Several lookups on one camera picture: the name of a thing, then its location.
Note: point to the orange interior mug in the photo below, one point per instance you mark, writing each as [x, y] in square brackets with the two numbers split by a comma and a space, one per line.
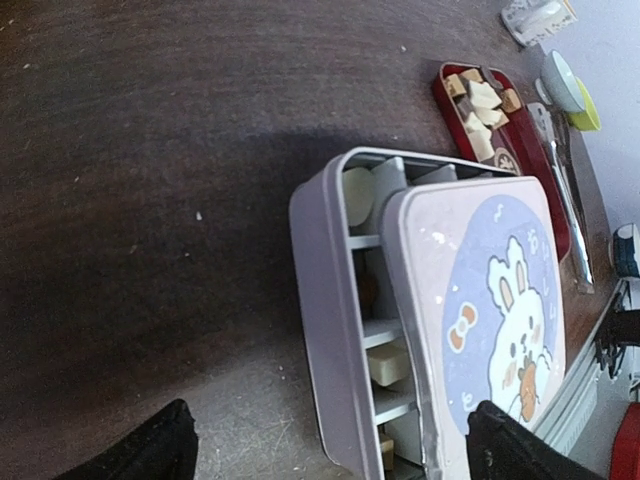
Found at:
[531, 22]

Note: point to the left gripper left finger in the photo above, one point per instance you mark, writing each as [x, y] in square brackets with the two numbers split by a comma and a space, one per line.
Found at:
[164, 447]

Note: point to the light blue bowl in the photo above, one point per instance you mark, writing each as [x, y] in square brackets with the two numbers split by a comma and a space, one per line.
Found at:
[557, 85]

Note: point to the lime green bowl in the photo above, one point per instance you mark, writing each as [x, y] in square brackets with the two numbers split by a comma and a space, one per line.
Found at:
[587, 120]

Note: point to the front aluminium rail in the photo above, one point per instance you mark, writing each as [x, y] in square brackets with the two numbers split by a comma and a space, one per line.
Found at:
[603, 378]

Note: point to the metal tin lid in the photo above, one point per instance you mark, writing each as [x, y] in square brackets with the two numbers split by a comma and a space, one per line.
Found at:
[474, 271]

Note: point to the white rounded chocolate in box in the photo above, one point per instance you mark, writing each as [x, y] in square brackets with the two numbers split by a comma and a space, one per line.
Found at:
[358, 192]

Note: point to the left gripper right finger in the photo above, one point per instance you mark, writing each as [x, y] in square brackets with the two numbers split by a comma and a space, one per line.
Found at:
[498, 447]

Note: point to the metal tongs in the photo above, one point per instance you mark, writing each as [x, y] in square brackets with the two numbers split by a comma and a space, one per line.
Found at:
[544, 125]

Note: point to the white compartment tin box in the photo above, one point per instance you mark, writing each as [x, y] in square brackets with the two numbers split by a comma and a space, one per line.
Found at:
[349, 410]

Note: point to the dark red chocolate tray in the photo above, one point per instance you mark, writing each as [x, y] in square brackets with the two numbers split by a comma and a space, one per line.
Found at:
[519, 137]

